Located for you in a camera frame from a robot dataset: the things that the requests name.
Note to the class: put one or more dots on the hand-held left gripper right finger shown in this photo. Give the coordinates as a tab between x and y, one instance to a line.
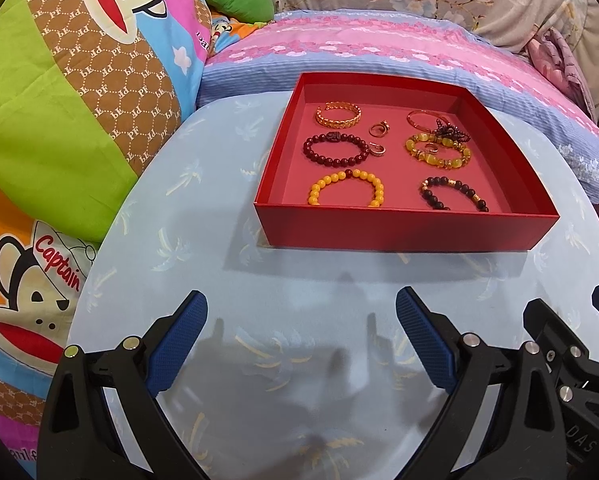
427	342

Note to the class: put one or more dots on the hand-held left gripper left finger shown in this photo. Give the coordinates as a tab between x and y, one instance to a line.
179	345

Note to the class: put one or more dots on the red cardboard box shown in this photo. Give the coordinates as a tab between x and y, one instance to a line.
379	230

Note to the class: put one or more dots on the thin gold bangle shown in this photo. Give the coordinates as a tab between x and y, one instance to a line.
409	117

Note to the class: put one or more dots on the cartoon monkey blanket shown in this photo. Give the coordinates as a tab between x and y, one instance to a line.
54	110

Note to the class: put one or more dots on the pink purple striped pillow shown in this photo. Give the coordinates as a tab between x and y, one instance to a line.
379	45

